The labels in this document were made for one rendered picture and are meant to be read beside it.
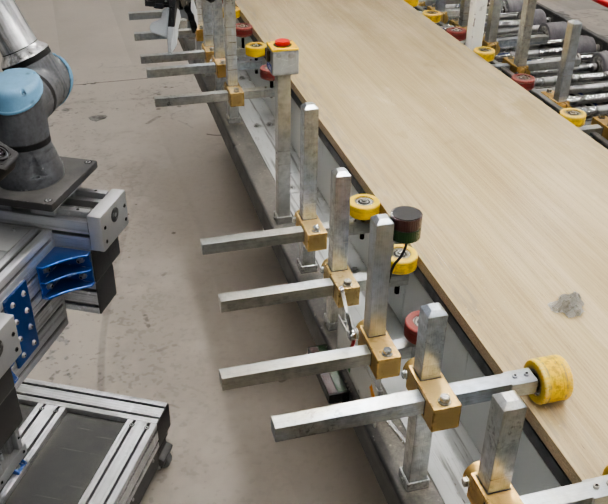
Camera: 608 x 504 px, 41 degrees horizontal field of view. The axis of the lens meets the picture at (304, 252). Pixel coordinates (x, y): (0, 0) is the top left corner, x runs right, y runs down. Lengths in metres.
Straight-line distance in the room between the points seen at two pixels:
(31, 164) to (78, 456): 0.88
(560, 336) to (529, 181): 0.66
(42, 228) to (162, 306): 1.37
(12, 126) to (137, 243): 1.86
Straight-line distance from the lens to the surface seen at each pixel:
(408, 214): 1.51
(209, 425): 2.69
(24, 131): 1.83
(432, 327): 1.32
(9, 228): 1.93
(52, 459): 2.38
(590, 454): 1.44
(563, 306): 1.73
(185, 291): 3.28
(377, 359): 1.58
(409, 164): 2.24
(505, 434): 1.16
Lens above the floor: 1.88
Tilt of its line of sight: 33 degrees down
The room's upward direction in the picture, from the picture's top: 1 degrees clockwise
